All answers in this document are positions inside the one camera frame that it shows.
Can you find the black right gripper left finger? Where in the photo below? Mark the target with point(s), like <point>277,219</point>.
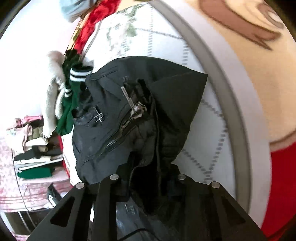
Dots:
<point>69,219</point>

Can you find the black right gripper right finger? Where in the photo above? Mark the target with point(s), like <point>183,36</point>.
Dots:
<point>209,212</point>

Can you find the black zippered jacket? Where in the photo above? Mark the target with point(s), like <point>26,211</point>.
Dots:
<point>133,120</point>

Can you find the stack of folded clothes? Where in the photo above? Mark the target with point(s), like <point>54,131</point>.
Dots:
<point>35,156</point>

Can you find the green white fleece jacket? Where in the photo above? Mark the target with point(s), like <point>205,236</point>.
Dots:
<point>65,80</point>

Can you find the red floral plush blanket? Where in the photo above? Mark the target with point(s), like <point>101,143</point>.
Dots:
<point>251,44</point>

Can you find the white quilted sheet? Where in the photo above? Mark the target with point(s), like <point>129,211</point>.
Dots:
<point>216,149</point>

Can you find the blue-grey quilted blanket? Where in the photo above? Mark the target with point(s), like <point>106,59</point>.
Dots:
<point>73,9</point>

